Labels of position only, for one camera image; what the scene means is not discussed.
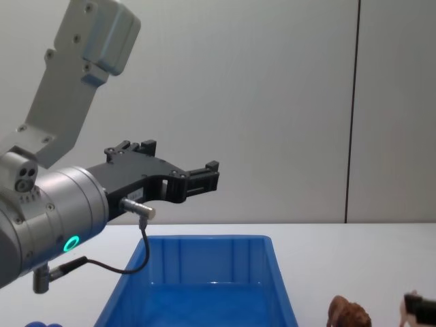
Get brown toy animal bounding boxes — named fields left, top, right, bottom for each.
left=326, top=295, right=372, bottom=327

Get thin dark cable silver plugs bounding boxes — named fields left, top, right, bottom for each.
left=32, top=196, right=157, bottom=294

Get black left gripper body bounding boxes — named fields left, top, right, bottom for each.
left=87, top=152, right=187, bottom=224

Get blue plastic bin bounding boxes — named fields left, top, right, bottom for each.
left=93, top=234, right=299, bottom=327

